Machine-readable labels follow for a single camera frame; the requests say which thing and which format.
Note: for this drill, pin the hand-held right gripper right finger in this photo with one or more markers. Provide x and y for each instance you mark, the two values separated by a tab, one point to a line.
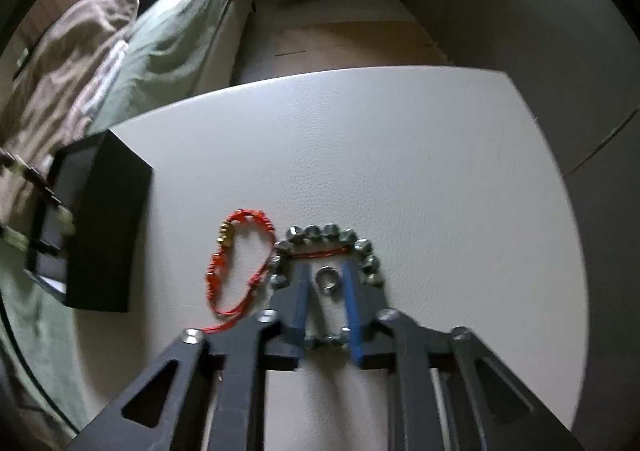
352	306

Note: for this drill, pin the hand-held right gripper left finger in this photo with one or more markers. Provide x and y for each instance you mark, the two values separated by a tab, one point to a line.
300	296

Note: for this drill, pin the black jewelry box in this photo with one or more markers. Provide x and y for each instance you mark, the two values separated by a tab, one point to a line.
110	221

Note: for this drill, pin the bed with green sheet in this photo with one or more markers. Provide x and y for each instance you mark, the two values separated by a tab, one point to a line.
165	41

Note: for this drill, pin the beige blanket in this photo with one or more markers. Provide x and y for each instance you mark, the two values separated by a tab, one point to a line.
65	46

